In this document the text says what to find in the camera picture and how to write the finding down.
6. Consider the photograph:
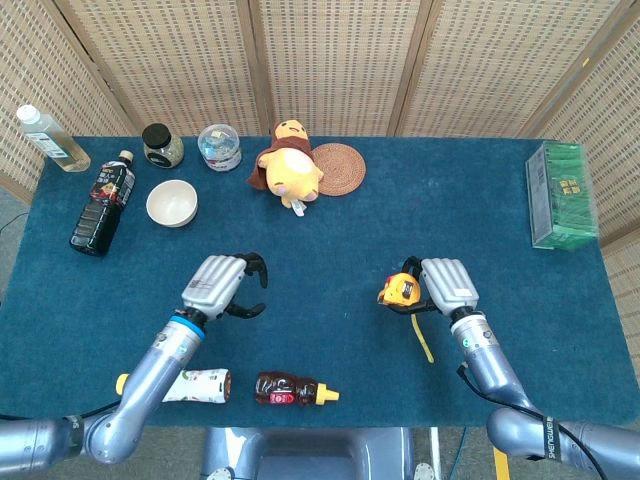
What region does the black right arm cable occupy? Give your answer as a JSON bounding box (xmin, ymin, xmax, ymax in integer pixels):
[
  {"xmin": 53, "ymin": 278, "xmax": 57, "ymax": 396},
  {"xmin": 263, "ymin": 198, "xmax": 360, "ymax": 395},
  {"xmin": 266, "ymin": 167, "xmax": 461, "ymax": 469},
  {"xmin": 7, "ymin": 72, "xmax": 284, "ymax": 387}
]
[{"xmin": 456, "ymin": 364, "xmax": 607, "ymax": 480}]

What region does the yellow tape measure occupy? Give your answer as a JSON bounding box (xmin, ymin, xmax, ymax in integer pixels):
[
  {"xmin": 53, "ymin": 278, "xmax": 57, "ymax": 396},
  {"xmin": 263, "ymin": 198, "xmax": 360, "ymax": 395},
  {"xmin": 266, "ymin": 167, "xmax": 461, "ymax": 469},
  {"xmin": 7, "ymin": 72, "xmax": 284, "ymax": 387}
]
[{"xmin": 377, "ymin": 271, "xmax": 435, "ymax": 364}]

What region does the yellow plush toy brown cape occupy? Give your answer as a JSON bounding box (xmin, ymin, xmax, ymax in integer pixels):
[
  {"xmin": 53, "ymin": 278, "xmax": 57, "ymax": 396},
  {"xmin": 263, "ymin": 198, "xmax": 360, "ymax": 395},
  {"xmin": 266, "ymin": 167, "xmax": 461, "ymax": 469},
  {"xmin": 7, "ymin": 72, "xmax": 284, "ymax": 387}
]
[{"xmin": 246, "ymin": 118, "xmax": 325, "ymax": 219}]

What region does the grey robot torso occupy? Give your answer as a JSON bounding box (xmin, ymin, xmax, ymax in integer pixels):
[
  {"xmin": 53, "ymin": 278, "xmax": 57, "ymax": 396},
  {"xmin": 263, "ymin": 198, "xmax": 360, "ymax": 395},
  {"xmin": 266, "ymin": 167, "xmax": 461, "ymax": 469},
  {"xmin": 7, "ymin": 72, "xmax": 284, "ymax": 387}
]
[{"xmin": 199, "ymin": 426, "xmax": 416, "ymax": 480}]

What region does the white-sleeved tea drink bottle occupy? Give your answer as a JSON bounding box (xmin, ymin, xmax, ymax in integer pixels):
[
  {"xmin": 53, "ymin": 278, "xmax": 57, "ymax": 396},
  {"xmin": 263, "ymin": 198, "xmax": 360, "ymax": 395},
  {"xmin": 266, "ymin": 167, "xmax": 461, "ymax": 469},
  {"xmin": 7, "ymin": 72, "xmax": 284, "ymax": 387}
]
[{"xmin": 115, "ymin": 368, "xmax": 233, "ymax": 405}]

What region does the clear bottle white cap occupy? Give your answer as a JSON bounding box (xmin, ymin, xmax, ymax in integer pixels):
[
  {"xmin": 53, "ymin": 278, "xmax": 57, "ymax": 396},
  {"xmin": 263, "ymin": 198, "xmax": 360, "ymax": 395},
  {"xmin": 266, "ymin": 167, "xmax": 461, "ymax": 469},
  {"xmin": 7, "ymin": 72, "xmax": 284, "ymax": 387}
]
[{"xmin": 15, "ymin": 104, "xmax": 92, "ymax": 174}]

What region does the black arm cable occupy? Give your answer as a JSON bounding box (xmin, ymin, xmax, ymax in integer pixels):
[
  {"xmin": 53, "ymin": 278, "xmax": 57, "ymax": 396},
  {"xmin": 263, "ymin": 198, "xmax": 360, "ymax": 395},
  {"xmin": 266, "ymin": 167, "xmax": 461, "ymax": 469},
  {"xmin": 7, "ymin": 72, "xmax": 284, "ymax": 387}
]
[
  {"xmin": 0, "ymin": 398, "xmax": 122, "ymax": 422},
  {"xmin": 456, "ymin": 364, "xmax": 607, "ymax": 480}
]

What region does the green box in clear case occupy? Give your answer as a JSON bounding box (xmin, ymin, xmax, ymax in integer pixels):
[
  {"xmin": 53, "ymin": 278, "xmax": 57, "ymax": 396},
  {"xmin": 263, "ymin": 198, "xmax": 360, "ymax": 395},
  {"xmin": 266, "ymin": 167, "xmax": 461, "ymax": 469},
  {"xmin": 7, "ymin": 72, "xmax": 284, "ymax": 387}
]
[{"xmin": 524, "ymin": 141, "xmax": 599, "ymax": 251}]

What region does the cream bowl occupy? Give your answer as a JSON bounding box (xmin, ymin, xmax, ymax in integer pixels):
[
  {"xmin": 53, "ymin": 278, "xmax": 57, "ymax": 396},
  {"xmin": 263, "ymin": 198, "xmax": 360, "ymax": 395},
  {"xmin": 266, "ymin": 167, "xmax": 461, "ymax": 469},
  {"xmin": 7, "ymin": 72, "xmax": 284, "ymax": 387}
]
[{"xmin": 145, "ymin": 179, "xmax": 199, "ymax": 229}]

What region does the dark tea bottle black label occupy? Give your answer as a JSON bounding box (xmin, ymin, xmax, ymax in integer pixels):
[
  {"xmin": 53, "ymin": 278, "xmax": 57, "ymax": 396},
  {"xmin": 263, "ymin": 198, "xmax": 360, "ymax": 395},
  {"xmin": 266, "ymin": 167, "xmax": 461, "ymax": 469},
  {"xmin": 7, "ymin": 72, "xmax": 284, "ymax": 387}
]
[{"xmin": 69, "ymin": 149, "xmax": 137, "ymax": 258}]

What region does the round woven rattan coaster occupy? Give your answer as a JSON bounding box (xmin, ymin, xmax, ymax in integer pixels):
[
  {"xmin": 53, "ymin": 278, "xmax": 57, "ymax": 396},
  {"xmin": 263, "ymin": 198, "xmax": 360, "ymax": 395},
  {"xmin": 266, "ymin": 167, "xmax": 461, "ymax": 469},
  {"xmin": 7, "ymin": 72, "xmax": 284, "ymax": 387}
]
[{"xmin": 309, "ymin": 142, "xmax": 367, "ymax": 198}]

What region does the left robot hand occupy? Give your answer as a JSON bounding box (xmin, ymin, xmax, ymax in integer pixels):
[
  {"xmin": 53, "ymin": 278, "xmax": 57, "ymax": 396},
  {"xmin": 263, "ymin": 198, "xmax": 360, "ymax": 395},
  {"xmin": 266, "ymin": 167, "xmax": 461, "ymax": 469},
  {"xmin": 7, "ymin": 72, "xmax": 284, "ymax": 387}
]
[{"xmin": 180, "ymin": 252, "xmax": 269, "ymax": 324}]

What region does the woven folding screen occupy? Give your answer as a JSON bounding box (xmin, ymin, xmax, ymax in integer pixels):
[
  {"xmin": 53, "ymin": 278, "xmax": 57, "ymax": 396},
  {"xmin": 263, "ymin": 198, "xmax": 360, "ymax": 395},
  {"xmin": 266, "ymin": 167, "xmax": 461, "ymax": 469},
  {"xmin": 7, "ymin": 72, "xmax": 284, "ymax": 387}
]
[{"xmin": 0, "ymin": 0, "xmax": 640, "ymax": 391}]

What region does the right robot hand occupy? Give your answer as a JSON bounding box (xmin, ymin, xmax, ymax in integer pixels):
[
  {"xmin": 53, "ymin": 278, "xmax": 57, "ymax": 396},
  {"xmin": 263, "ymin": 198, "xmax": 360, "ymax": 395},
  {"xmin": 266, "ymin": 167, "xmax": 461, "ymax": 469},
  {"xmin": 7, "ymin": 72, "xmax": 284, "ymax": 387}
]
[{"xmin": 397, "ymin": 256, "xmax": 480, "ymax": 319}]

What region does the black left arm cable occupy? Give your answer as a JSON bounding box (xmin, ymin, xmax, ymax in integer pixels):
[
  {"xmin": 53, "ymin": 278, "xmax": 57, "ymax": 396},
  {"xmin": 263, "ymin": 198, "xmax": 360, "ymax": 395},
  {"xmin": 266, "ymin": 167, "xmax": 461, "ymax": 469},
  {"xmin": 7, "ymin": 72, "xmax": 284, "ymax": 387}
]
[{"xmin": 0, "ymin": 398, "xmax": 122, "ymax": 422}]

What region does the bear-shaped honey bottle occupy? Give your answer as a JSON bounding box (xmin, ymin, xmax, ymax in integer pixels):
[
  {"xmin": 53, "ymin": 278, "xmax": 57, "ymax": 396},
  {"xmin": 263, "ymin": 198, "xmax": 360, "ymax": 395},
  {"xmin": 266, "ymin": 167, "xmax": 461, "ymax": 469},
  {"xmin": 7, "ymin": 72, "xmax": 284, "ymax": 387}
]
[{"xmin": 254, "ymin": 371, "xmax": 341, "ymax": 407}]

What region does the glass jar black lid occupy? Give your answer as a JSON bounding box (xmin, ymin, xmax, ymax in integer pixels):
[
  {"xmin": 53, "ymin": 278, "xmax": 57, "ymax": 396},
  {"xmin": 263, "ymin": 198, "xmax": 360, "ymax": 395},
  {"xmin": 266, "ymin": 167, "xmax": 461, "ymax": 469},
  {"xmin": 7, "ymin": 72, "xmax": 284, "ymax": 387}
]
[{"xmin": 142, "ymin": 123, "xmax": 185, "ymax": 170}]

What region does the clear round plastic container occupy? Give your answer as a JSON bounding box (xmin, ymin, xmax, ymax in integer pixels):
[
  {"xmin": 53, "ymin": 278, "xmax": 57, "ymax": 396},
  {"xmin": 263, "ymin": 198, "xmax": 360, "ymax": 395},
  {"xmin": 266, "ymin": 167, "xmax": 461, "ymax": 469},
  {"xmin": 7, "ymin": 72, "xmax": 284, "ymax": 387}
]
[{"xmin": 197, "ymin": 124, "xmax": 243, "ymax": 173}]

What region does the blue table cloth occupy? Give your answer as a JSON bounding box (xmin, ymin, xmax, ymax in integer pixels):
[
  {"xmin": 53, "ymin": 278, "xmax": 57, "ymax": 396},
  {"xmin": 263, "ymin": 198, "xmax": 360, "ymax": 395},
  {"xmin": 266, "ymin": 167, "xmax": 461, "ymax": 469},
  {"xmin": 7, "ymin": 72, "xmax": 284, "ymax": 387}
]
[{"xmin": 0, "ymin": 135, "xmax": 640, "ymax": 429}]

